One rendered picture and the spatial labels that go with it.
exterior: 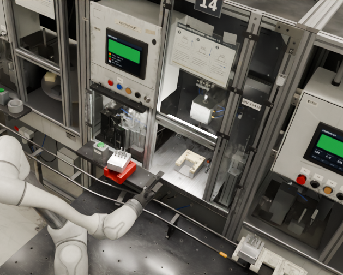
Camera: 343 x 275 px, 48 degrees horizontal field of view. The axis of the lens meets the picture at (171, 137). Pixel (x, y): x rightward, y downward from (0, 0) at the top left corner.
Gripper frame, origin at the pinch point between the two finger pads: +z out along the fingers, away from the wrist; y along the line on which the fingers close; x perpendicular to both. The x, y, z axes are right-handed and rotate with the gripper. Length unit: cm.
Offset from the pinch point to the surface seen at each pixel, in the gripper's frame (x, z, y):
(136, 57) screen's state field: 31, 18, 52
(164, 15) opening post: 21, 23, 76
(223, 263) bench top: -45, 7, -44
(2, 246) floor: 103, -31, -112
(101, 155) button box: 44.3, 8.0, -14.2
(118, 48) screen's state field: 42, 18, 53
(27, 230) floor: 100, -11, -112
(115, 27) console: 46, 20, 63
